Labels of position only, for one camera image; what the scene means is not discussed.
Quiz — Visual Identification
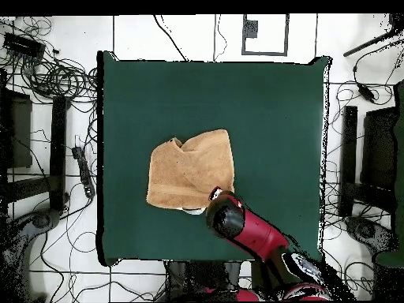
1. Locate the tan terry towel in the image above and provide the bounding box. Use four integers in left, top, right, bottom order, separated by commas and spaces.
145, 128, 236, 215

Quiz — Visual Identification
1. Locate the dark green table cloth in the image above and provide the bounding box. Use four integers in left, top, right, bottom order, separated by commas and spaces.
96, 50, 332, 267

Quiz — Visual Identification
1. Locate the black power strip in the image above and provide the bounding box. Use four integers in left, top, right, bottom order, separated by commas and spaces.
71, 145, 96, 199

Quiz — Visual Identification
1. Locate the dark stand base leg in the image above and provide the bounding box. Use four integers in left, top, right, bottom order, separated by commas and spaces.
0, 208, 63, 303
343, 215, 398, 254

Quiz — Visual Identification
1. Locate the black power adapter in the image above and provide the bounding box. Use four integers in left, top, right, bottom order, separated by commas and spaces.
357, 84, 377, 104

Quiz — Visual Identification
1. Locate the black rod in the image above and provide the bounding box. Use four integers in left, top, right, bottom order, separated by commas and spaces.
342, 13, 404, 58

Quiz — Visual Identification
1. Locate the black box device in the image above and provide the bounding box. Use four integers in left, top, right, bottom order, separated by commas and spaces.
2, 32, 47, 60

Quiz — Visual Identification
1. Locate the black stand frame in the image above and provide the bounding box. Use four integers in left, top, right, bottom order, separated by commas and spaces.
0, 67, 70, 215
338, 105, 399, 219

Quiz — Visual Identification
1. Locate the thin black floor cable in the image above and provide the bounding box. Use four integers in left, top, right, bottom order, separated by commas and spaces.
213, 13, 229, 62

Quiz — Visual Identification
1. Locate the tangle of black cables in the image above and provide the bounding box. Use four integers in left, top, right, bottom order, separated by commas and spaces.
0, 15, 99, 106

